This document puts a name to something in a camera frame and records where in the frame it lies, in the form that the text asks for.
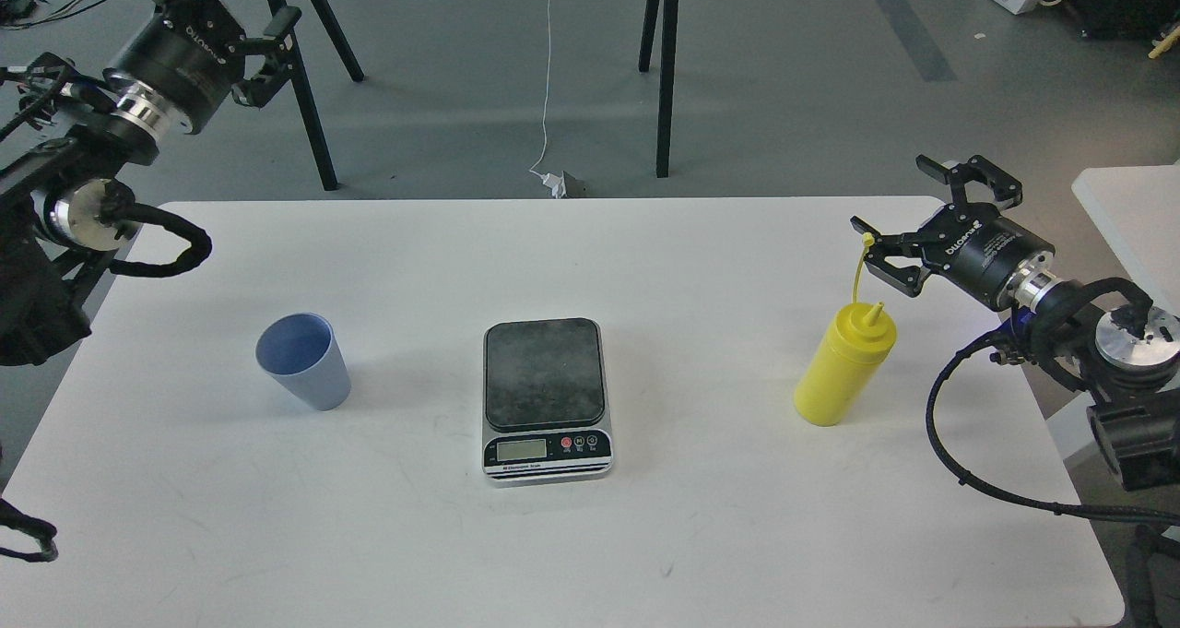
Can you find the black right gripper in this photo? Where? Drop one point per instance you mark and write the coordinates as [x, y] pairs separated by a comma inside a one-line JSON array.
[[971, 244]]

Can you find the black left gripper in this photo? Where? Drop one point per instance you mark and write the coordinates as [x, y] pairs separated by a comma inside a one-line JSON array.
[[192, 52]]

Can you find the yellow squeeze bottle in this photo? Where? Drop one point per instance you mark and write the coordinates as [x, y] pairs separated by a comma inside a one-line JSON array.
[[856, 342]]

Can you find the blue plastic cup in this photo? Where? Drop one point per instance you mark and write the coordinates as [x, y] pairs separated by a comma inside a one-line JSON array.
[[301, 352]]

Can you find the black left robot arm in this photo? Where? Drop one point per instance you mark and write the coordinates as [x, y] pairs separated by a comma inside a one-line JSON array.
[[67, 218]]

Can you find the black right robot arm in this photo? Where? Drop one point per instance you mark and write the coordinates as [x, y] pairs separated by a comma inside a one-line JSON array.
[[1107, 339]]

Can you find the digital kitchen scale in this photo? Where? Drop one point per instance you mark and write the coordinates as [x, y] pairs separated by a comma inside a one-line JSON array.
[[545, 403]]

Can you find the white side table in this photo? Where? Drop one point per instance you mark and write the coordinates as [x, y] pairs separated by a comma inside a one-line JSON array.
[[1136, 209]]

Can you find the grey power adapter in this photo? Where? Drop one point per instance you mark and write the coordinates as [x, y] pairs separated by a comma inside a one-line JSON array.
[[570, 187]]

